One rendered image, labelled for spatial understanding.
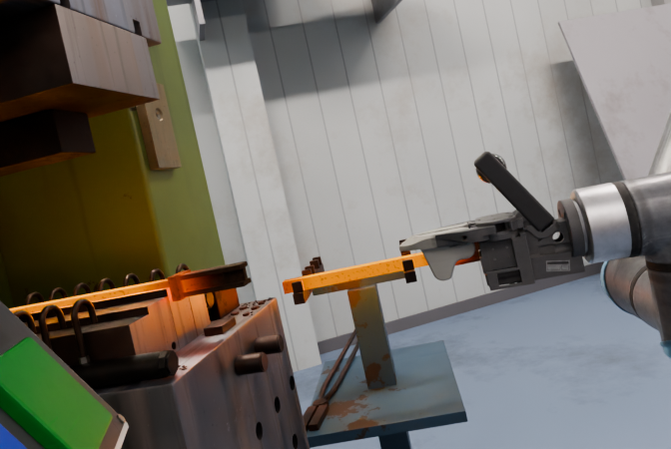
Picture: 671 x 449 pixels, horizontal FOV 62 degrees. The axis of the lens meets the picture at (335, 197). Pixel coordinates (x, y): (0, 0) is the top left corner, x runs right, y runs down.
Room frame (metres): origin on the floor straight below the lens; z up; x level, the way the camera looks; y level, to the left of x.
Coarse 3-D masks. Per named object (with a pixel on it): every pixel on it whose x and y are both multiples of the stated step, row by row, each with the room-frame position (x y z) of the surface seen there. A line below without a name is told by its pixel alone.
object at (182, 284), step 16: (192, 272) 0.77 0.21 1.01; (208, 272) 0.75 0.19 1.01; (224, 272) 0.76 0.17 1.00; (240, 272) 0.75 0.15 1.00; (128, 288) 0.78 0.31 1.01; (144, 288) 0.77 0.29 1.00; (160, 288) 0.77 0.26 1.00; (176, 288) 0.75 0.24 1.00; (192, 288) 0.77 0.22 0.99; (208, 288) 0.75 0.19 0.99; (224, 288) 0.75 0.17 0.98; (32, 304) 0.84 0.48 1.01; (48, 304) 0.81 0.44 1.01; (64, 304) 0.80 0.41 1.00
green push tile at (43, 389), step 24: (0, 360) 0.29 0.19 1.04; (24, 360) 0.31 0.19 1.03; (48, 360) 0.34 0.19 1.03; (0, 384) 0.28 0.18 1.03; (24, 384) 0.29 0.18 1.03; (48, 384) 0.32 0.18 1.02; (72, 384) 0.34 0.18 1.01; (24, 408) 0.28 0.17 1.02; (48, 408) 0.29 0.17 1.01; (72, 408) 0.32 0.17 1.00; (96, 408) 0.34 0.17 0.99; (48, 432) 0.28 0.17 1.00; (72, 432) 0.30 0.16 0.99; (96, 432) 0.32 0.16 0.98
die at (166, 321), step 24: (168, 288) 0.76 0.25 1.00; (48, 312) 0.79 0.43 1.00; (96, 312) 0.74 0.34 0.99; (120, 312) 0.71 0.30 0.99; (144, 312) 0.70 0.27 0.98; (168, 312) 0.74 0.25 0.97; (192, 312) 0.80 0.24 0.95; (72, 336) 0.67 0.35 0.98; (96, 336) 0.67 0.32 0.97; (120, 336) 0.66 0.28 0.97; (144, 336) 0.68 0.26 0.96; (168, 336) 0.73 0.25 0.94; (192, 336) 0.79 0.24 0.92; (72, 360) 0.67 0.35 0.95; (96, 360) 0.67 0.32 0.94
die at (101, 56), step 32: (0, 32) 0.67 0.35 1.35; (32, 32) 0.66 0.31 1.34; (64, 32) 0.66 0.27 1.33; (96, 32) 0.72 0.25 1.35; (128, 32) 0.80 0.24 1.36; (0, 64) 0.67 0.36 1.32; (32, 64) 0.67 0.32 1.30; (64, 64) 0.66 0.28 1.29; (96, 64) 0.71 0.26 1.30; (128, 64) 0.78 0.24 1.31; (0, 96) 0.68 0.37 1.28; (32, 96) 0.67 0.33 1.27; (64, 96) 0.71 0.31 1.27; (96, 96) 0.74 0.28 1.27; (128, 96) 0.78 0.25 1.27
